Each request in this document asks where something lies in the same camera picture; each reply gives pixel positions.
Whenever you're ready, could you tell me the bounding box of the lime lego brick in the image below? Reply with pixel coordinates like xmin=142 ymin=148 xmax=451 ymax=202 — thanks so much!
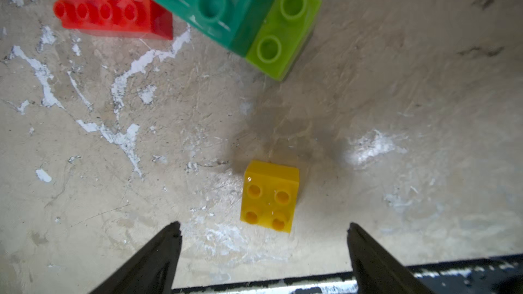
xmin=245 ymin=0 xmax=322 ymax=81

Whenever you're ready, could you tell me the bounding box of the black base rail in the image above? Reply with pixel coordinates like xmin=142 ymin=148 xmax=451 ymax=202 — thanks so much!
xmin=171 ymin=254 xmax=522 ymax=293

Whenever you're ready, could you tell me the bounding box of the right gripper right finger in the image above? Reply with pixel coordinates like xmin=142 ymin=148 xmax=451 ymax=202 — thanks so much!
xmin=347 ymin=223 xmax=432 ymax=293

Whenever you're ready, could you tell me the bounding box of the red 2x4 lego brick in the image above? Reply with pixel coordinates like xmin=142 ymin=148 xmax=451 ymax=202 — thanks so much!
xmin=53 ymin=0 xmax=173 ymax=40

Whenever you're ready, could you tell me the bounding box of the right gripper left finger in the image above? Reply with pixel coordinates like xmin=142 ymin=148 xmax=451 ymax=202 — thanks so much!
xmin=92 ymin=221 xmax=183 ymax=293

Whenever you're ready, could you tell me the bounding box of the yellow lego brick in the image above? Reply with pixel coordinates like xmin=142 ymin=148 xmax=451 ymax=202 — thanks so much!
xmin=241 ymin=160 xmax=300 ymax=233

